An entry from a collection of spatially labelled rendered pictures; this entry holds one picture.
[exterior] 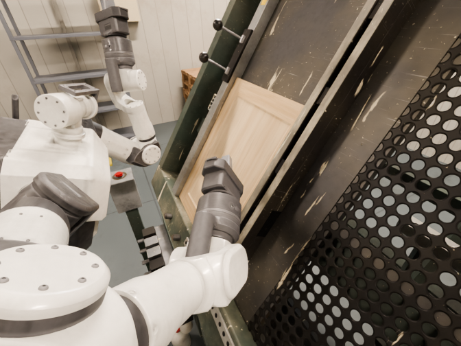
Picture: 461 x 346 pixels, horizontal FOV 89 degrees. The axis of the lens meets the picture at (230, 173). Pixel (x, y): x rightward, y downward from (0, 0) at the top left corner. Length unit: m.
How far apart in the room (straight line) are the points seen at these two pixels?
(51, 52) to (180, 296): 3.95
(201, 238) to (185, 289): 0.10
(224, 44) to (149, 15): 2.97
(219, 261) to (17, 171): 0.40
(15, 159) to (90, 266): 0.39
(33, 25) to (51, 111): 3.53
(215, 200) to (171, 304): 0.22
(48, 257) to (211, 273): 0.18
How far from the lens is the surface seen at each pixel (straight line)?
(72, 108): 0.57
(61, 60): 4.10
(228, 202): 0.43
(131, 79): 0.86
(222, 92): 0.97
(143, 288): 0.25
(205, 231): 0.37
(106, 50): 0.89
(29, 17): 4.09
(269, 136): 0.71
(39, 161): 0.56
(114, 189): 1.24
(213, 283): 0.33
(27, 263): 0.21
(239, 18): 1.23
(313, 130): 0.56
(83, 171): 0.56
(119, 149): 0.90
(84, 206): 0.45
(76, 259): 0.22
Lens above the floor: 1.57
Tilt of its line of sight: 34 degrees down
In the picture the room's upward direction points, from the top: 2 degrees counter-clockwise
